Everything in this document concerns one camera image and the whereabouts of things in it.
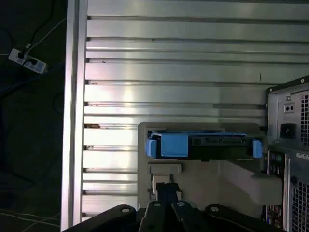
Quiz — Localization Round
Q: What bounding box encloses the black cable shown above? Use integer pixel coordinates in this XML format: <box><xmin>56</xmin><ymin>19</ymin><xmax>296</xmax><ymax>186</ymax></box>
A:
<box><xmin>22</xmin><ymin>0</ymin><xmax>56</xmax><ymax>58</ymax></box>

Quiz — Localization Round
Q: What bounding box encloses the aluminium table frame rail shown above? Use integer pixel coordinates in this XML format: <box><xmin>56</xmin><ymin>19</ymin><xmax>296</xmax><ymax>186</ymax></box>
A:
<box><xmin>59</xmin><ymin>0</ymin><xmax>88</xmax><ymax>232</ymax></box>

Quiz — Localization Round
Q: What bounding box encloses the blue cable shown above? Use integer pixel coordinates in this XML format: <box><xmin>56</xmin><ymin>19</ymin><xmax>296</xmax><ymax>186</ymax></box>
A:
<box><xmin>0</xmin><ymin>60</ymin><xmax>66</xmax><ymax>98</ymax></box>

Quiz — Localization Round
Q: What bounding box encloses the hard disk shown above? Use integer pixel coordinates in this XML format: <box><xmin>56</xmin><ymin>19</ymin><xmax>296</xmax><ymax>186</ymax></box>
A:
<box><xmin>144</xmin><ymin>131</ymin><xmax>263</xmax><ymax>162</ymax></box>

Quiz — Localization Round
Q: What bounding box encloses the thin white cable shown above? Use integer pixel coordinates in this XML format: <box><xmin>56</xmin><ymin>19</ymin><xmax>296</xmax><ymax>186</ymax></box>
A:
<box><xmin>0</xmin><ymin>208</ymin><xmax>61</xmax><ymax>229</ymax></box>

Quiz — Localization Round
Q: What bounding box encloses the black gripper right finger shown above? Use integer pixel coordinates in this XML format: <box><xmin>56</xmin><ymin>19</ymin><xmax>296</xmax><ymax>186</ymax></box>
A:
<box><xmin>166</xmin><ymin>183</ymin><xmax>278</xmax><ymax>232</ymax></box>

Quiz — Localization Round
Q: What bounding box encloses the grey PC case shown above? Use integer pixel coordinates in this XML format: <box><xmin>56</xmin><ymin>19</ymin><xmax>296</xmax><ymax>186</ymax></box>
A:
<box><xmin>265</xmin><ymin>75</ymin><xmax>309</xmax><ymax>232</ymax></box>

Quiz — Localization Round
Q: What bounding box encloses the white power strip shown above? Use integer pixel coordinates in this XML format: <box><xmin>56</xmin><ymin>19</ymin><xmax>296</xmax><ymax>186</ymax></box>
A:
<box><xmin>8</xmin><ymin>47</ymin><xmax>50</xmax><ymax>75</ymax></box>

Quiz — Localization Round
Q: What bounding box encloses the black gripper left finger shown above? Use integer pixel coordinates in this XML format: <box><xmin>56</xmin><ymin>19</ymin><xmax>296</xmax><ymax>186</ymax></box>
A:
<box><xmin>62</xmin><ymin>182</ymin><xmax>168</xmax><ymax>232</ymax></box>

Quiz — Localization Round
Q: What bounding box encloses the beige parts rack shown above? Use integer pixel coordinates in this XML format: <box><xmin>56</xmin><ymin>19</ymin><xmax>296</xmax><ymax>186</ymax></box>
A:
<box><xmin>137</xmin><ymin>121</ymin><xmax>284</xmax><ymax>213</ymax></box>

